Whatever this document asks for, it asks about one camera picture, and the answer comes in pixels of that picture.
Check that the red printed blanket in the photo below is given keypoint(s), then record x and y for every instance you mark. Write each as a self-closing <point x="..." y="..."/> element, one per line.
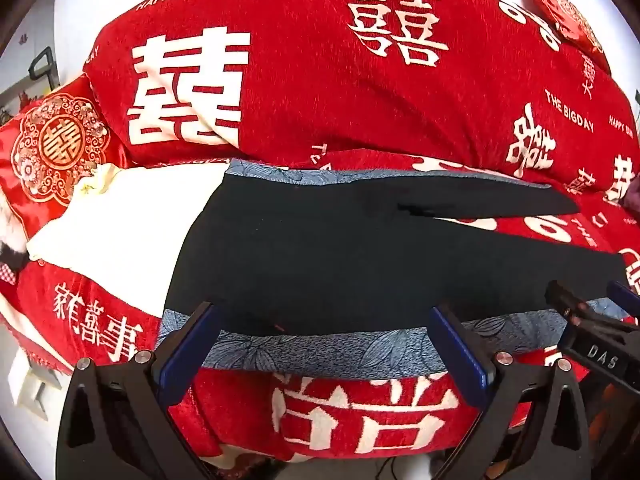
<point x="310" y="85"/>

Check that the black pants with blue trim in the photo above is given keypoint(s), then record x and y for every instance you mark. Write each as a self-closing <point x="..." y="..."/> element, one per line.
<point x="310" y="260"/>

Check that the black and white cloth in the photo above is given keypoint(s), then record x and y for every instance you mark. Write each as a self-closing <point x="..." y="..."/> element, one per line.
<point x="12" y="240"/>

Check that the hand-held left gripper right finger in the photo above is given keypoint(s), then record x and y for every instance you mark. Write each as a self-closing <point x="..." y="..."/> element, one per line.
<point x="462" y="355"/>

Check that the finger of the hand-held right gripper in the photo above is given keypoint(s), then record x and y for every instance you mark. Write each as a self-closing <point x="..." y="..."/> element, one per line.
<point x="567" y="299"/>
<point x="625" y="292"/>

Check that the red cushion with gold medallion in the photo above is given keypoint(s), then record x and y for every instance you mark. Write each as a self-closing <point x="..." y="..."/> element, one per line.
<point x="565" y="5"/>
<point x="57" y="142"/>

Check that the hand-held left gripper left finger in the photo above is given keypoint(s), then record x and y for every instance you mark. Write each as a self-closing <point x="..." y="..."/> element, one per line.
<point x="186" y="355"/>

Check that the black metal frame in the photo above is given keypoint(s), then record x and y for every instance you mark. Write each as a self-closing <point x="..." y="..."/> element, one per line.
<point x="46" y="67"/>

